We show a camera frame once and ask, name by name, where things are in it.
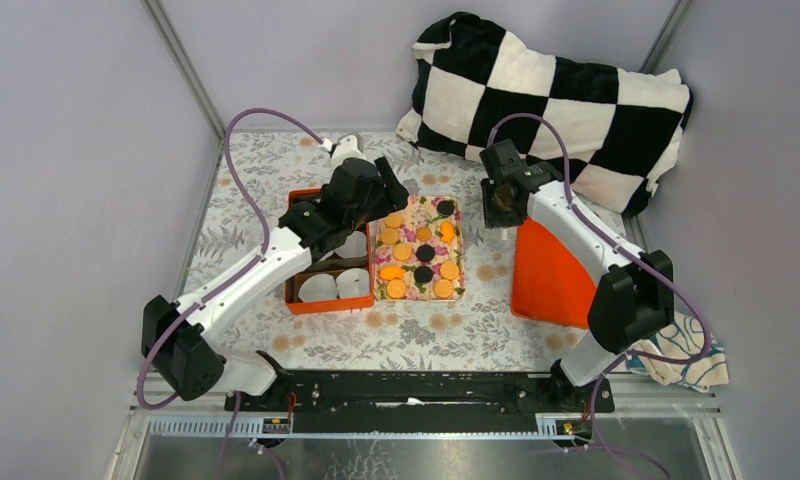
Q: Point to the floral cookie tray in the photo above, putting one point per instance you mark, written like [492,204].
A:
[421,211]

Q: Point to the floral table mat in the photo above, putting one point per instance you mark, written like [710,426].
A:
[476,332]

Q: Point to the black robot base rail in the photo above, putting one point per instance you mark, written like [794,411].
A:
[406,402]

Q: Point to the white paper cupcake liner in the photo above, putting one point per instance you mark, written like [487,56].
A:
[353,283]
[355,246]
[318,288]

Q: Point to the black white checkered pillow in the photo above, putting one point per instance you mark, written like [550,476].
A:
[613,131]

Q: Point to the black sandwich cookie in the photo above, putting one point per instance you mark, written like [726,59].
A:
[425,253]
[445,208]
[423,275]

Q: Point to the orange compartment cookie box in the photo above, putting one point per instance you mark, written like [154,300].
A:
[331,264]

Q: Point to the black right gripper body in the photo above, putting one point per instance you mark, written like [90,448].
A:
[495,215]

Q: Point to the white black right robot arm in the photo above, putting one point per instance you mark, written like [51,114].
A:
[632,300]

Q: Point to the blue cream patterned cloth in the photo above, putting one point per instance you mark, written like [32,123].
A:
[667,357]

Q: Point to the round swirl butter cookie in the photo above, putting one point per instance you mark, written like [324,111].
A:
[423,233]

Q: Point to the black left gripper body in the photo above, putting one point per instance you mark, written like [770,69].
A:
[380,201]

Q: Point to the round tan biscuit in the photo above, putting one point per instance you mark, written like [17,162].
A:
[402,252]
[444,289]
[394,220]
[396,289]
[449,270]
[389,236]

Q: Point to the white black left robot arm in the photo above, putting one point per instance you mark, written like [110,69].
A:
[180,338]

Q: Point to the orange box lid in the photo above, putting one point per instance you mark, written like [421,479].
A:
[549,284]

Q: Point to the orange fish shaped cookie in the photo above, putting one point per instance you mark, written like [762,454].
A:
[389,273]
[447,232]

